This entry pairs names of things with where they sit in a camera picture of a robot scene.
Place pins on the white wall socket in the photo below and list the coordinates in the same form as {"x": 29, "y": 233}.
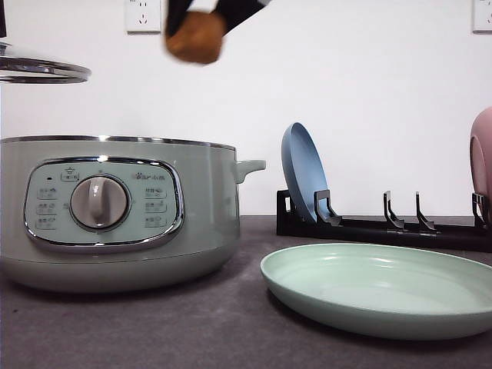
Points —
{"x": 143, "y": 17}
{"x": 479, "y": 18}

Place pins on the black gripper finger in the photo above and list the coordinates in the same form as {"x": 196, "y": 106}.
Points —
{"x": 236, "y": 11}
{"x": 176, "y": 15}

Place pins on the green plate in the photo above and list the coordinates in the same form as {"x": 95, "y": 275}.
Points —
{"x": 381, "y": 290}

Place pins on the pink plate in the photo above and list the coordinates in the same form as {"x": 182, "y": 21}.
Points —
{"x": 481, "y": 154}

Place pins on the green electric steamer pot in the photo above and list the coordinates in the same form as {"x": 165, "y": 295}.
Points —
{"x": 119, "y": 214}

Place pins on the white wall socket left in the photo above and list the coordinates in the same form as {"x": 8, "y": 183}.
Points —
{"x": 143, "y": 17}

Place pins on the glass steamer lid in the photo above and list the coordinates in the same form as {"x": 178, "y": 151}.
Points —
{"x": 18, "y": 69}

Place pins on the white wall socket right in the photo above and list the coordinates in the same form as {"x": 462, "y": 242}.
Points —
{"x": 479, "y": 18}

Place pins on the blue plate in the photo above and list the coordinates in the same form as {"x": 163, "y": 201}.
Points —
{"x": 302, "y": 166}

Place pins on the brown potato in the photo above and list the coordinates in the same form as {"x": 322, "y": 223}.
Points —
{"x": 198, "y": 38}

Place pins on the black plate rack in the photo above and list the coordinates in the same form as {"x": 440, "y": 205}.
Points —
{"x": 474, "y": 237}

